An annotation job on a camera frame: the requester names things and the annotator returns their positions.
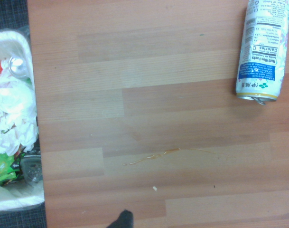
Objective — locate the white plastic trash bin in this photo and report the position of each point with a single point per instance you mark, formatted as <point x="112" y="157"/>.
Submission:
<point x="13" y="197"/>

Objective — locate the clear plastic container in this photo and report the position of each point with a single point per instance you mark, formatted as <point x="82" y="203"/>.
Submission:
<point x="32" y="169"/>

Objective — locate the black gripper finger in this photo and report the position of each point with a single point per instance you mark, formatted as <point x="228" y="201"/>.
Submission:
<point x="121" y="219"/>

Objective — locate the white printed tea can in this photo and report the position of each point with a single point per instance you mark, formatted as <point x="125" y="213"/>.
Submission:
<point x="260" y="71"/>

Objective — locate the wooden coffee table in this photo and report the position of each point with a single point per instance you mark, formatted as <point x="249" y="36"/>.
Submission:
<point x="158" y="95"/>

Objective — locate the crumpled white tissues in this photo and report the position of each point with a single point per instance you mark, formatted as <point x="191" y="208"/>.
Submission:
<point x="13" y="111"/>

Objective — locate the green snack wrapper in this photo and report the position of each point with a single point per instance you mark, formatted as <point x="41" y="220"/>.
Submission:
<point x="3" y="168"/>

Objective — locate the silver aluminium can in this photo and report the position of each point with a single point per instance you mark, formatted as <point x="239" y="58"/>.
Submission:
<point x="17" y="66"/>

